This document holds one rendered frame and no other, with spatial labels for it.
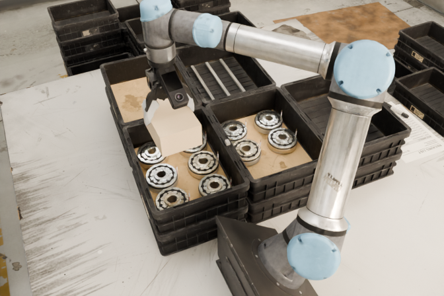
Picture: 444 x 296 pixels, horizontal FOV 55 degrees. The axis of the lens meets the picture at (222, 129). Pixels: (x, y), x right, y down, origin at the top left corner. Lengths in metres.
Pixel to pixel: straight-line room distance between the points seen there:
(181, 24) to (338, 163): 0.47
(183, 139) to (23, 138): 0.90
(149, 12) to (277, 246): 0.67
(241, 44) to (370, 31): 2.97
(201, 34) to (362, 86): 0.37
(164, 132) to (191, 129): 0.07
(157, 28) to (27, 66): 2.72
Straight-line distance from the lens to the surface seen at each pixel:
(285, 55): 1.08
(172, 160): 1.49
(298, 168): 1.34
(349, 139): 0.95
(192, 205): 1.24
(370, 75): 0.91
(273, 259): 1.18
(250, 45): 1.10
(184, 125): 1.18
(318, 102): 1.76
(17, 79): 3.59
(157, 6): 1.03
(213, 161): 1.44
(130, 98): 1.77
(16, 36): 4.16
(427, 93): 2.75
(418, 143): 1.89
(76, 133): 1.87
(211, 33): 1.00
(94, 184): 1.65
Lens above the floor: 1.91
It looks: 43 degrees down
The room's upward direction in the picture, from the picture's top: straight up
